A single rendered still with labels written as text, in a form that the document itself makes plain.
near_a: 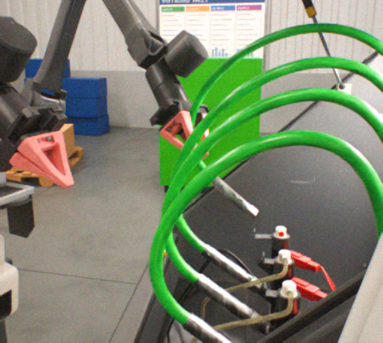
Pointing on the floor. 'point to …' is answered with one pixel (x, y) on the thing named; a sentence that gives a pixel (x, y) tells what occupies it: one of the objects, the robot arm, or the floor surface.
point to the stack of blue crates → (80, 100)
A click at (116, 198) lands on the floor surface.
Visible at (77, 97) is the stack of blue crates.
